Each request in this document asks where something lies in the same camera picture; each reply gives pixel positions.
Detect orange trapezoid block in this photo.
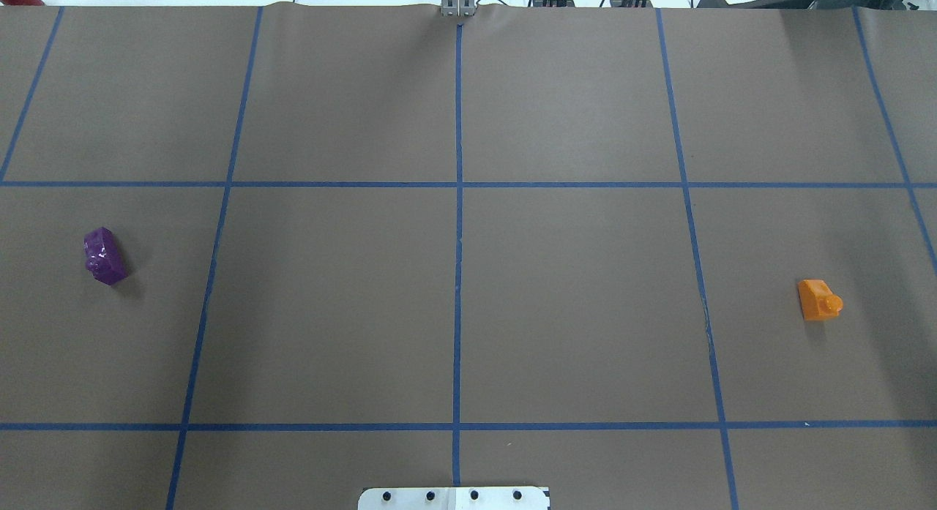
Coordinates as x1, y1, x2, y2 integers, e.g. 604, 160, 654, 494
797, 279, 844, 321

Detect purple trapezoid block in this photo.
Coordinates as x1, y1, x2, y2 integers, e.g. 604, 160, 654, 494
83, 227, 128, 286

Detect white mounting plate with bolts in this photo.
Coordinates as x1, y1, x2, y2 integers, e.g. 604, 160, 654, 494
357, 486, 551, 509

